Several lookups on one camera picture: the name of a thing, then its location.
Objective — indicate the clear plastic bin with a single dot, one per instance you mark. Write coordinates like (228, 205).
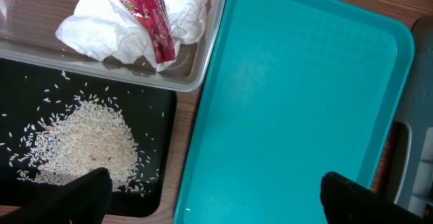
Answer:
(28, 35)

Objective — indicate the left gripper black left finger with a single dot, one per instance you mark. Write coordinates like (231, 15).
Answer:
(84, 200)

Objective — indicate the rice pile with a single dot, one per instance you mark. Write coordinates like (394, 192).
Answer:
(84, 142)

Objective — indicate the tissue with red wrapper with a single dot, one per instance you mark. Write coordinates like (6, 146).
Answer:
(103, 28)

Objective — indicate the teal serving tray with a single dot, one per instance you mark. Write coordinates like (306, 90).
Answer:
(295, 89)

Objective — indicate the black tray bin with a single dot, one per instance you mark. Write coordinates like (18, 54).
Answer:
(135, 115)

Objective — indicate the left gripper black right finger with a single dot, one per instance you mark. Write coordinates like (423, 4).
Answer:
(345, 201)

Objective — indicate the grey dishwasher rack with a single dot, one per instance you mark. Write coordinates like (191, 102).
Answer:
(410, 182)

